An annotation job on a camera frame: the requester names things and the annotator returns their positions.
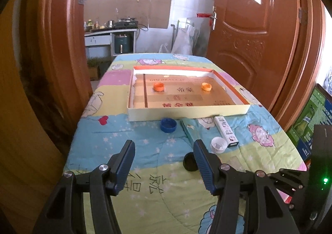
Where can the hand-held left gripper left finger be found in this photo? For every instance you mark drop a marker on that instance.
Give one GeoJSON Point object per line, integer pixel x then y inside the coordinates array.
{"type": "Point", "coordinates": [126, 162]}

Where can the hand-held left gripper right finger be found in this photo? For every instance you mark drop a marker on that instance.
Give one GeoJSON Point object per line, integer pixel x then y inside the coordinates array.
{"type": "Point", "coordinates": [205, 169]}

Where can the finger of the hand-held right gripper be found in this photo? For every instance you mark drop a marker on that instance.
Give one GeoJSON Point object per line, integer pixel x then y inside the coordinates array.
{"type": "Point", "coordinates": [288, 180]}

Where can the black bottle cap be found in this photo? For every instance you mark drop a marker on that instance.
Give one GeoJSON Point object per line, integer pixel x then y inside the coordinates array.
{"type": "Point", "coordinates": [189, 163]}

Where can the white bottle cap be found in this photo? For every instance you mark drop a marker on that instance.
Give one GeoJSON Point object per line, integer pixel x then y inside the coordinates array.
{"type": "Point", "coordinates": [218, 144]}

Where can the small white patterned box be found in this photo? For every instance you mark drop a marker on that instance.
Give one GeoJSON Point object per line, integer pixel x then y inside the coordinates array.
{"type": "Point", "coordinates": [226, 131]}

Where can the blue bottle cap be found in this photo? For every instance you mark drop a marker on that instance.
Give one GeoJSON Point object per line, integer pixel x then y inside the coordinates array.
{"type": "Point", "coordinates": [168, 125]}

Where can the shallow cardboard box tray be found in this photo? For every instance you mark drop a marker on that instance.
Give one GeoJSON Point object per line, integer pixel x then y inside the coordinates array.
{"type": "Point", "coordinates": [181, 96]}

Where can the green printed carton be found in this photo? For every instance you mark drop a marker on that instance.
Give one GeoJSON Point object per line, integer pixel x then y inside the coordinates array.
{"type": "Point", "coordinates": [311, 119]}

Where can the dark orange bottle cap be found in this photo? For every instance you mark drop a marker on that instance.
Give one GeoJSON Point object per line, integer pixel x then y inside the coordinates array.
{"type": "Point", "coordinates": [158, 86]}

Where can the light orange bottle cap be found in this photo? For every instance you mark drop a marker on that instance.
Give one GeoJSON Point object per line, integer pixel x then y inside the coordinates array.
{"type": "Point", "coordinates": [206, 86]}

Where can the crate with green plants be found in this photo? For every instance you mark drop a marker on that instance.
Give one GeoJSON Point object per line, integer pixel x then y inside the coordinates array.
{"type": "Point", "coordinates": [94, 68]}

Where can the green air fryer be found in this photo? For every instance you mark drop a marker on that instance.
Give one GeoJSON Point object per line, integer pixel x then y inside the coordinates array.
{"type": "Point", "coordinates": [120, 43]}

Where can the white plastic bag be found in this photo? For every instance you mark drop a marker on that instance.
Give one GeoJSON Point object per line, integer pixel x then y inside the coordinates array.
{"type": "Point", "coordinates": [182, 39]}

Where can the brown wooden door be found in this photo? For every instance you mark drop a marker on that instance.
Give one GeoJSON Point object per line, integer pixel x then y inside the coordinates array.
{"type": "Point", "coordinates": [249, 42]}

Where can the black gas stove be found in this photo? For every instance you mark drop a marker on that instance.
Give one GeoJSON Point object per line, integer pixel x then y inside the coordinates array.
{"type": "Point", "coordinates": [125, 23]}

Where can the brown wooden door frame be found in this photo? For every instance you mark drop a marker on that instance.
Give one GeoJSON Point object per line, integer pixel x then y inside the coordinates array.
{"type": "Point", "coordinates": [64, 42]}

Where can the cardboard sheets on wall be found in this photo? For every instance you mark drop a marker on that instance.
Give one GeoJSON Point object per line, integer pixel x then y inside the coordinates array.
{"type": "Point", "coordinates": [129, 10]}

